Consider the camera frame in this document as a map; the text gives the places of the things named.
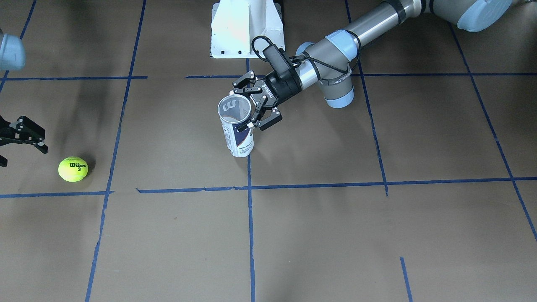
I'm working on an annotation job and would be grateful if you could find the black gripper at can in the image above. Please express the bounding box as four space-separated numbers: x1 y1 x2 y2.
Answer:
230 69 302 131

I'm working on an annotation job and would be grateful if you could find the black gripper at ball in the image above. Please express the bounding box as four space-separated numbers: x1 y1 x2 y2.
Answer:
0 115 48 167

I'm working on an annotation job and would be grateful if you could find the clear Wilson ball can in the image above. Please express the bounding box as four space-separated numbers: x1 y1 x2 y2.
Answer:
217 94 254 157

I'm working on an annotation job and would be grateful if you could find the yellow-green tennis ball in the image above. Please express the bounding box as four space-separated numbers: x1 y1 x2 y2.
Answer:
57 156 89 182

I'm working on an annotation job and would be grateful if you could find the grey robot arm holding can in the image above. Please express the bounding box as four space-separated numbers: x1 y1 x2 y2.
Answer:
230 0 514 132

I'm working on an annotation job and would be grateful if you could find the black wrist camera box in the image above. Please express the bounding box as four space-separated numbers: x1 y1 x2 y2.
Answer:
263 45 294 79

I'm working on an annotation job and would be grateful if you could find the black braided cable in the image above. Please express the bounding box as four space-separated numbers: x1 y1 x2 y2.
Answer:
251 30 362 83

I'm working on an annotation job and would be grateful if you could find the white metal mount base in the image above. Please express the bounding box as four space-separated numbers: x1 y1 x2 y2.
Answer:
210 0 286 59

